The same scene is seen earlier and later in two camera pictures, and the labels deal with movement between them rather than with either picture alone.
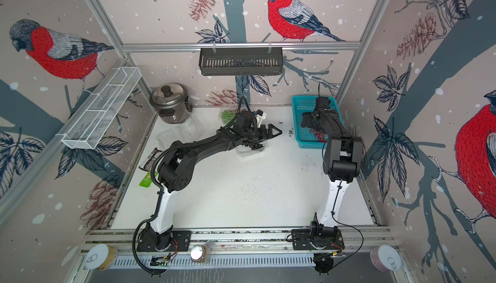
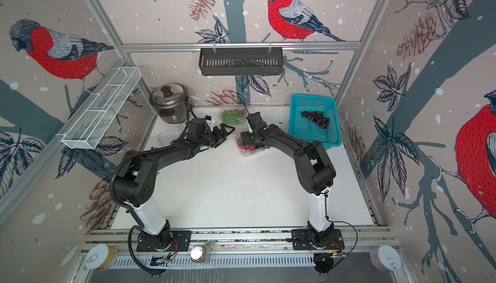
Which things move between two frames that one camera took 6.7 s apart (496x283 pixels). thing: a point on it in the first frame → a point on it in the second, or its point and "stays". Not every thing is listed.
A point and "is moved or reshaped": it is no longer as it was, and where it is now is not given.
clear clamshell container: x=244 y=150 stays
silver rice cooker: x=172 y=101 stays
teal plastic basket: x=306 y=139 stays
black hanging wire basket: x=241 y=61 stays
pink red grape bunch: x=320 y=136 is moved or reshaped
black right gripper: x=310 y=123 → x=249 y=134
